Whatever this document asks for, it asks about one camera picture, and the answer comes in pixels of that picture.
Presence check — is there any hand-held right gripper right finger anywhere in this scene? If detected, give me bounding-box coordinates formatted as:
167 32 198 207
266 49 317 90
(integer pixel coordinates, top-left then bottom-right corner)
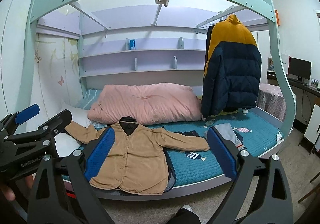
206 126 294 224

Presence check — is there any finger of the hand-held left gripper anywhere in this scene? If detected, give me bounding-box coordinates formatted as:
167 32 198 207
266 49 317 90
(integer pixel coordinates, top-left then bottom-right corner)
4 109 73 159
0 104 41 137

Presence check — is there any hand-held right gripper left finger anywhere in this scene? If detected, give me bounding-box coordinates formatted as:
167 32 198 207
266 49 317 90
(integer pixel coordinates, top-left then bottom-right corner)
27 126 116 224

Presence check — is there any tan button jacket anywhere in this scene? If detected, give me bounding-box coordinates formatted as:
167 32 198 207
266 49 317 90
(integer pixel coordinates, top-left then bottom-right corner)
64 121 210 196

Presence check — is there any person's left hand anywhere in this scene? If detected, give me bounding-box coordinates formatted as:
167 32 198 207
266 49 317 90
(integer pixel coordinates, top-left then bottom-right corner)
0 174 34 202

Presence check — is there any white pillow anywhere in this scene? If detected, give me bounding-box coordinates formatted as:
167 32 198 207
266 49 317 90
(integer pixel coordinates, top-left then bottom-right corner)
54 107 92 158

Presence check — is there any light blue striped sheet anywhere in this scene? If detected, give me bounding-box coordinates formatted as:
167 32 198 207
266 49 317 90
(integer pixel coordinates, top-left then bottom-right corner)
76 89 103 110

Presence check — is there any pink quilt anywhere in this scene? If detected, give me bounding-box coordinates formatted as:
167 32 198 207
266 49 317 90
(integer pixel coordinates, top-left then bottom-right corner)
87 82 203 125

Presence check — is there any person's leg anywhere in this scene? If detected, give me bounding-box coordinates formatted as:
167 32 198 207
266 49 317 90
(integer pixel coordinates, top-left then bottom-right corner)
166 208 202 224

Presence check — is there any pink checked cloth cover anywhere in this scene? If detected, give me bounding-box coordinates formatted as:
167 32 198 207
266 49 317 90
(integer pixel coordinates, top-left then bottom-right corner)
257 83 287 122

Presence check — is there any yellow and navy puffer jacket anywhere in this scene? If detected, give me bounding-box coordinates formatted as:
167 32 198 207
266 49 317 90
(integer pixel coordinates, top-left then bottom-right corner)
201 14 262 118

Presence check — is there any white cabinet door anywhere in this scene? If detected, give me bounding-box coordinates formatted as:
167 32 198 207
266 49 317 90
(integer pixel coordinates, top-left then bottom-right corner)
303 104 320 152

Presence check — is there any dark wooden desk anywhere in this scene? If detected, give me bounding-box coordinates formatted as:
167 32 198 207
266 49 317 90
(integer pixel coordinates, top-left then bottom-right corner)
266 70 320 124

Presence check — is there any black computer monitor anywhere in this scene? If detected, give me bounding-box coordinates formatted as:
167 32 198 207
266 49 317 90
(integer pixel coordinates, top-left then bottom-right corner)
287 56 312 83

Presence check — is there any lavender wall shelf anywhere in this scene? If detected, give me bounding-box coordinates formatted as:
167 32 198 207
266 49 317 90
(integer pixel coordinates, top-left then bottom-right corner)
79 37 208 78

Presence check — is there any white clothes rail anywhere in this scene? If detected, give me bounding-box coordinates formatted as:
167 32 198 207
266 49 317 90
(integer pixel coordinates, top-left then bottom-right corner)
196 5 250 29

